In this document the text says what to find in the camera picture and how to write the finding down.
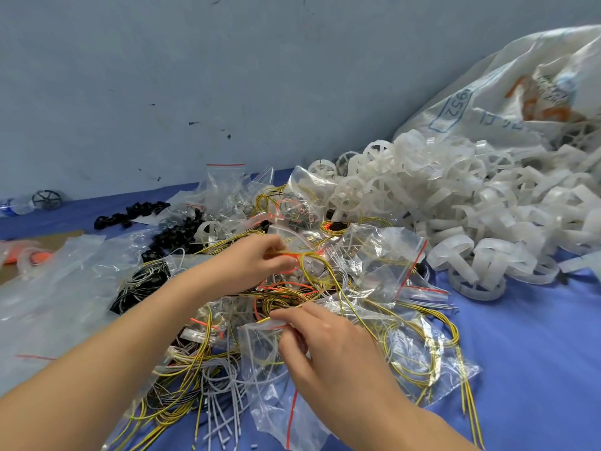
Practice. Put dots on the person's left hand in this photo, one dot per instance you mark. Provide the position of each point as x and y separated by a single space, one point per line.
251 262

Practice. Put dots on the person's right hand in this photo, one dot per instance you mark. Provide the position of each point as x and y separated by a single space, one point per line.
342 366

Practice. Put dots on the person's left thumb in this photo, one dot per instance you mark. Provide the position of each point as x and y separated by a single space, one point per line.
281 266

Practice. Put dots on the person's right thumb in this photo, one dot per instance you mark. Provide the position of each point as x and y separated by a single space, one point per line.
291 352

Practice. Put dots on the clear zip bag red seal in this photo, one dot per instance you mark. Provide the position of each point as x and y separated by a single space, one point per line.
267 394

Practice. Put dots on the person's right forearm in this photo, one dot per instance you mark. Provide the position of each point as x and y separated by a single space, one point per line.
422 429

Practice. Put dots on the person's left forearm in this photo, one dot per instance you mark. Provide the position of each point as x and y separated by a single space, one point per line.
117 361

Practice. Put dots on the heap of black plastic parts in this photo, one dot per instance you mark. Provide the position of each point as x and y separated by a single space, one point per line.
159 230

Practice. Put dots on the heap of white plastic rings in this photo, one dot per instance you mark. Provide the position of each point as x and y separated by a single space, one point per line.
483 206

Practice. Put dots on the large clear plastic sheet bag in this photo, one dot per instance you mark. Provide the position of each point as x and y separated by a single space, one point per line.
61 295

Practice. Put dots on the brown cardboard piece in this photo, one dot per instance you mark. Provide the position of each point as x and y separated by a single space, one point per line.
56 239

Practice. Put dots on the blue table cloth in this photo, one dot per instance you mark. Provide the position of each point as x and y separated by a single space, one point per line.
540 352

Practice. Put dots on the orange item in clear bag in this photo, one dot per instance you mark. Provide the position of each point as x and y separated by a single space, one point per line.
26 255

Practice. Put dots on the clear plastic water bottle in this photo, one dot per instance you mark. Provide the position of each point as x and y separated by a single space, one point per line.
15 206

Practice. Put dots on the large white woven sack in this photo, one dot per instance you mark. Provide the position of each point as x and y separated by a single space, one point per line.
512 84

